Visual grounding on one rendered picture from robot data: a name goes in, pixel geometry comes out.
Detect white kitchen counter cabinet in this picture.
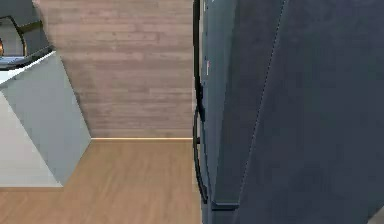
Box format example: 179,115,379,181
0,50,93,188

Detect black fridge handle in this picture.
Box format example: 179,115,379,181
192,0,205,122
192,106,209,205

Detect dark grey fridge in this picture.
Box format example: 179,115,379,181
198,0,384,224

